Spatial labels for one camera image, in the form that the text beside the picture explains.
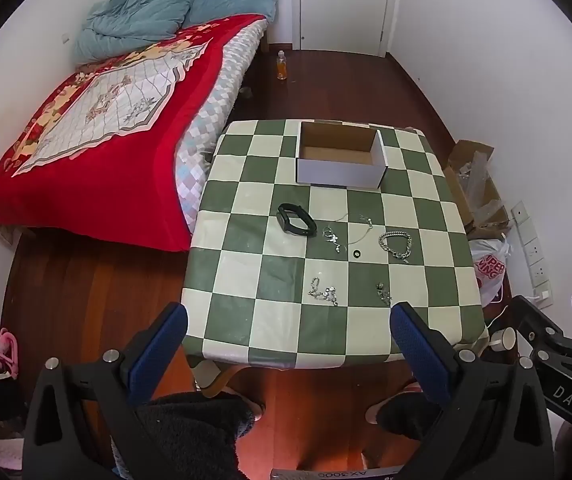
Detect blue duvet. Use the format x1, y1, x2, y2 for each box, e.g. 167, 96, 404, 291
72, 0, 194, 66

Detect checked mattress sheet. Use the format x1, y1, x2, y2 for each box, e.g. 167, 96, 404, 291
173, 22, 269, 233

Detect person's left leg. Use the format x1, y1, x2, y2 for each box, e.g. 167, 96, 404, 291
110, 392, 257, 480

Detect white plastic bag red print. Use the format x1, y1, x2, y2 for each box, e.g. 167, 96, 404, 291
468, 237, 511, 306

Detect white charger with cable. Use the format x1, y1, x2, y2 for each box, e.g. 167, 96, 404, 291
486, 282, 554, 331

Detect silver chain bracelet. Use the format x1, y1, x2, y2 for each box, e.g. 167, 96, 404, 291
379, 231, 413, 264

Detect person's leg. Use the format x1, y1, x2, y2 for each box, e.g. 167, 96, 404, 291
376, 392, 447, 441
110, 392, 257, 480

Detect white cardboard box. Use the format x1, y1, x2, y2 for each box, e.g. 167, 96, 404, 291
296, 121, 389, 191

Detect silver charm bracelet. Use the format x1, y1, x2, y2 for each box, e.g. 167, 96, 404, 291
308, 276, 341, 307

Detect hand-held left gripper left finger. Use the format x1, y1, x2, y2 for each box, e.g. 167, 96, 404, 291
22, 302, 189, 480

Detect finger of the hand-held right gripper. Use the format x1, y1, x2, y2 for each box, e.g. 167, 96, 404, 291
488, 295, 572, 361

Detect red printed blanket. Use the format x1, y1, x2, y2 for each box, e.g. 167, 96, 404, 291
0, 13, 271, 253

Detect green checkered tablecloth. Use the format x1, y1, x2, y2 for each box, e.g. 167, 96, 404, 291
181, 119, 489, 371

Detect person's right leg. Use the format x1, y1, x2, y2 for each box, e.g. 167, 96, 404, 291
376, 392, 447, 441

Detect blue pillow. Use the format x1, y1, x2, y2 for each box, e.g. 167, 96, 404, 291
186, 0, 279, 31

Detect white wall socket strip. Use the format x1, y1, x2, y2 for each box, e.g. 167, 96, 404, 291
511, 200, 551, 286

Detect white door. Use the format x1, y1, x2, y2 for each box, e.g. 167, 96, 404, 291
293, 0, 401, 58

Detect brown cardboard box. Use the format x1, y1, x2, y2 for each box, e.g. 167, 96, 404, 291
443, 140, 512, 241

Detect thin silver necklace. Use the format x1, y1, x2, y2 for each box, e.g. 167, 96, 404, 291
333, 214, 374, 243

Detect clear plastic packaging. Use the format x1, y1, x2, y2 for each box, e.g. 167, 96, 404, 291
458, 152, 509, 226

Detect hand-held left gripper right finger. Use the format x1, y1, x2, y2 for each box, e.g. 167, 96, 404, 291
390, 302, 554, 480

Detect pink hanger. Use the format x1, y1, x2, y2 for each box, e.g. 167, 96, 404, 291
0, 329, 20, 380

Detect black smart watch band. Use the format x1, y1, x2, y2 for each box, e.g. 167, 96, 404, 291
277, 203, 317, 237

